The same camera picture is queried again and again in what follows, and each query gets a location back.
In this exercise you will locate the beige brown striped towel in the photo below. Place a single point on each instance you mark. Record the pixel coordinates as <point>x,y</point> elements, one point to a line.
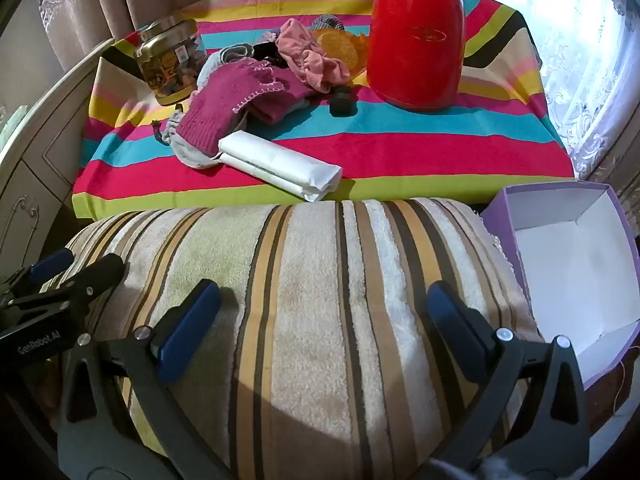
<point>310,310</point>

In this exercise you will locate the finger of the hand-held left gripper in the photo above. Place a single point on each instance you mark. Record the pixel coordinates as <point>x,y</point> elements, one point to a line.
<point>100,272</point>
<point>50,263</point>

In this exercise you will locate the pink fleece cloth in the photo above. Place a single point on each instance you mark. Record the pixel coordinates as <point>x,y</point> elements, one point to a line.
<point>310,62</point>

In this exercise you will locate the grey knit sock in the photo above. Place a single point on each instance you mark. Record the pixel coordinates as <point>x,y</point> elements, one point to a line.
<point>192,152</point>

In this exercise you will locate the black white checkered cloth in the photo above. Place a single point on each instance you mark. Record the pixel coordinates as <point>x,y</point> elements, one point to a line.
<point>327,21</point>

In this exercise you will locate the magenta knit sock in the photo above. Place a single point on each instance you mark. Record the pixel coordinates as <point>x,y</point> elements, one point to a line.
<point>285,95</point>
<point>215,105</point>

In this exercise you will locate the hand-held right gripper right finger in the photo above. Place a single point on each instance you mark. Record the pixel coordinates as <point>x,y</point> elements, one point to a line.
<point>457,332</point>

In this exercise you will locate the white cabinet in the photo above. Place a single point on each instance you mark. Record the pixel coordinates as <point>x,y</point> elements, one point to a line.
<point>35,160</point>

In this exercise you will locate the orange mesh item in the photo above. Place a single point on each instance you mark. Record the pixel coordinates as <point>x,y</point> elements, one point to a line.
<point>342,47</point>

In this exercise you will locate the purple cardboard box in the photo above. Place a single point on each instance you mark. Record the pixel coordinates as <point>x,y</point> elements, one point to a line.
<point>575,260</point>

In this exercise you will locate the white folded packet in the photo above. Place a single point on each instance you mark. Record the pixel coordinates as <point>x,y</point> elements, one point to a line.
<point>280,162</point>

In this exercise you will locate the white lace curtain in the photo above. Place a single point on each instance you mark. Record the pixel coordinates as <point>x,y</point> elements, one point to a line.
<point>575,60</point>

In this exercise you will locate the red thermos jug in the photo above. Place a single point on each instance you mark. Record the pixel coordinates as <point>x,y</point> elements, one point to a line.
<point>415,45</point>

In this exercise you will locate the gold lid snack jar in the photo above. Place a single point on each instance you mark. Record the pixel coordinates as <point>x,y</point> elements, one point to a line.
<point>167,67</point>

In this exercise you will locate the colourful striped tablecloth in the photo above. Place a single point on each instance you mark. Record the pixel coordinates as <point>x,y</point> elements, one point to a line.
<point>425,145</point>

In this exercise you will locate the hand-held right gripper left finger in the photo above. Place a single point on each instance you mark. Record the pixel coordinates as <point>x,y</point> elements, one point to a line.
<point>186,332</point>

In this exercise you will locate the small black cylinder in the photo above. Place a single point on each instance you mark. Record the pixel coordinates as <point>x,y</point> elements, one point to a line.
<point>341,101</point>

